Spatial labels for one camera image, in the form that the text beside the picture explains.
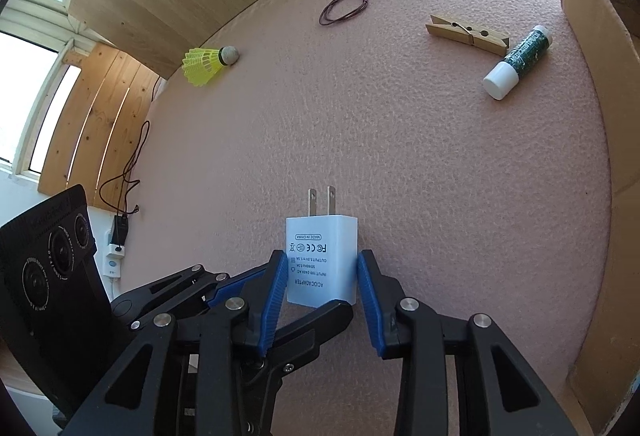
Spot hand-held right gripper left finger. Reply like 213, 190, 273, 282
60, 250, 288, 436

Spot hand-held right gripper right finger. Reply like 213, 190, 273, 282
356, 250, 583, 436

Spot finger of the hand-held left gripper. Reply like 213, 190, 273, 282
112, 265, 264, 332
240, 300, 355, 436

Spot white plug charger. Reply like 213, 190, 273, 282
286, 186, 360, 307

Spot yellow shuttlecock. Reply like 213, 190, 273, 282
182, 44, 240, 89

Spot wooden clothespin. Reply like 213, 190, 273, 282
426, 14, 512, 56

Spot green glue stick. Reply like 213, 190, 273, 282
482, 24, 552, 101

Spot dark red rubber bands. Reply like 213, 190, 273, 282
319, 0, 371, 25

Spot cardboard box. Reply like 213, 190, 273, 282
557, 0, 640, 436

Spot slatted wooden panel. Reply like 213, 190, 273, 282
39, 43, 168, 211

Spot white wall socket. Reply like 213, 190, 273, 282
104, 241, 126, 277

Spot thin black cable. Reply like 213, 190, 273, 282
99, 120, 152, 219

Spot white window frame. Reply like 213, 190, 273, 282
0, 0, 96, 177

